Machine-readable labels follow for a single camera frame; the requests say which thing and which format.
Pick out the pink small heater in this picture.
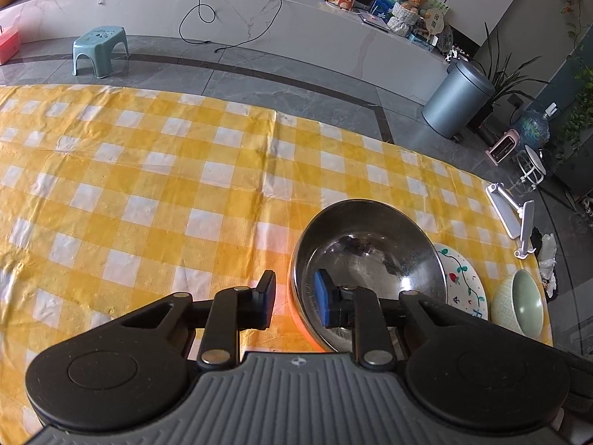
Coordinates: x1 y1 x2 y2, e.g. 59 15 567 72
486 129 520 166

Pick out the tall potted plant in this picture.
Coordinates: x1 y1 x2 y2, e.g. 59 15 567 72
468 24 548 134

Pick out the green picture book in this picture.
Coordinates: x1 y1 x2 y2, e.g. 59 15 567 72
371 0 449 36

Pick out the light blue plastic stool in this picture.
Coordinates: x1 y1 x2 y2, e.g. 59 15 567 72
72 26 130 78

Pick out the yellow checkered tablecloth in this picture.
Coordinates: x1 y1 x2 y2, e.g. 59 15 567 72
1 85 538 444

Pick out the white round side stand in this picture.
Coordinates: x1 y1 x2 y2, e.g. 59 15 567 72
511 145 547 196

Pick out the grey metal trash can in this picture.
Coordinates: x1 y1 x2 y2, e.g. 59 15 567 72
421 60 494 142

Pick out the white fruity painted plate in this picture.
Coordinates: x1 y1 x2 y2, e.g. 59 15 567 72
434 243 488 320

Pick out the green ceramic bowl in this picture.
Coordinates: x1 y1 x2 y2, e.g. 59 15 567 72
490 269 544 340

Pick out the blue water bottle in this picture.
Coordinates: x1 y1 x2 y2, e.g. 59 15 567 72
513 102 558 150

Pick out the orange steel bowl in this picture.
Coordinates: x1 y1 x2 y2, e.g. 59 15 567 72
289 199 447 353

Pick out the round paper fan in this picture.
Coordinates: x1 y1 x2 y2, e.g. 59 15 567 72
423 8 445 35

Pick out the red box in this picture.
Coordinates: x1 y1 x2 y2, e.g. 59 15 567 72
0 27 21 65

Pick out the white phone stand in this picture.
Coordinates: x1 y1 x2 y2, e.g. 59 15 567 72
484 183 536 260

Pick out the white marble tv cabinet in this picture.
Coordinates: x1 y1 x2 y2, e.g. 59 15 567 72
1 0 447 103

